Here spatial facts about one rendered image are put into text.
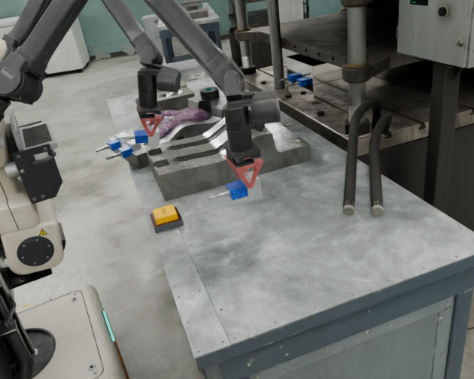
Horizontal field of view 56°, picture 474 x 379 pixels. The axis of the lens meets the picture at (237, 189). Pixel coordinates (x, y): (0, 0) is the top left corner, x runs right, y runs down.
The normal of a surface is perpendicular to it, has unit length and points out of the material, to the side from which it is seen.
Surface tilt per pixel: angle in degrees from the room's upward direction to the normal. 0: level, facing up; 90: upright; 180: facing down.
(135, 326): 0
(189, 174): 90
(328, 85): 90
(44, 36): 61
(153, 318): 0
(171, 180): 90
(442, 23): 90
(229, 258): 0
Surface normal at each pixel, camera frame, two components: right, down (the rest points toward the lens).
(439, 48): -0.93, 0.27
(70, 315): -0.13, -0.87
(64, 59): 0.13, 0.46
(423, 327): 0.33, 0.41
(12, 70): -0.07, -0.04
